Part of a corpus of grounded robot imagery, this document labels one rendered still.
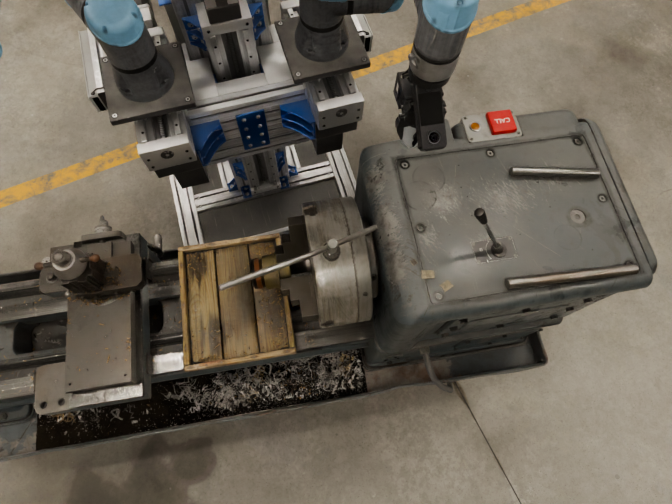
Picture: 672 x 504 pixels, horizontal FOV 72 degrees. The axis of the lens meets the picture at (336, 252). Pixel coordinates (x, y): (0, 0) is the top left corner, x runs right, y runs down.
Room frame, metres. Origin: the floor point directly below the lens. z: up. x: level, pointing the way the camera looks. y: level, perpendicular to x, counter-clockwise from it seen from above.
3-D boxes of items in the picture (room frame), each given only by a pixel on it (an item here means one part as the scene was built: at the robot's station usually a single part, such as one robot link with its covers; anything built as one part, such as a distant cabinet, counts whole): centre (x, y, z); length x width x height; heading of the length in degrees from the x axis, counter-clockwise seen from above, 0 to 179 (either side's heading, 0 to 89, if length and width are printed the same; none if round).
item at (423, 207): (0.50, -0.38, 1.06); 0.59 x 0.48 x 0.39; 103
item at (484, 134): (0.70, -0.35, 1.23); 0.13 x 0.08 x 0.05; 103
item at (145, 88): (0.84, 0.55, 1.21); 0.15 x 0.15 x 0.10
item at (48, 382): (0.24, 0.66, 0.90); 0.47 x 0.30 x 0.06; 13
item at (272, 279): (0.35, 0.16, 1.08); 0.09 x 0.09 x 0.09; 13
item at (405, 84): (0.57, -0.13, 1.52); 0.09 x 0.08 x 0.12; 15
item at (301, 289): (0.28, 0.06, 1.09); 0.12 x 0.11 x 0.05; 13
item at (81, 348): (0.26, 0.62, 0.95); 0.43 x 0.17 x 0.05; 13
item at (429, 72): (0.56, -0.13, 1.60); 0.08 x 0.08 x 0.05
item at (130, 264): (0.33, 0.60, 0.99); 0.20 x 0.10 x 0.05; 103
